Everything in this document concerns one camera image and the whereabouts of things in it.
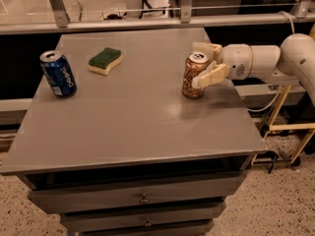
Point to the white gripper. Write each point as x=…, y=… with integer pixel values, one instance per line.
x=236, y=61

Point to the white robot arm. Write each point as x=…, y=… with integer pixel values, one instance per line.
x=265, y=65

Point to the blue Pepsi can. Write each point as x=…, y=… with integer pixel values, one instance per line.
x=58, y=73

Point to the yellow metal stand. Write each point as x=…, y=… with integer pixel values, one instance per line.
x=288, y=128

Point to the metal window railing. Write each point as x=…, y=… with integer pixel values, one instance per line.
x=39, y=16

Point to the grey drawer cabinet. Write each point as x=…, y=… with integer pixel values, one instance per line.
x=133, y=124

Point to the green yellow sponge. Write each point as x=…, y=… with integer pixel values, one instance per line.
x=105, y=61

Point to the top grey drawer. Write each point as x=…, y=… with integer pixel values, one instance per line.
x=138, y=193

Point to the grey drawer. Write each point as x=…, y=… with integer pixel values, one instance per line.
x=185, y=228
x=142, y=216
x=138, y=193

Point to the middle grey drawer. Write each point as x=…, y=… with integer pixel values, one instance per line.
x=142, y=216

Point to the bottom grey drawer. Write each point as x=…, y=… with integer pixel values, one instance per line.
x=185, y=228

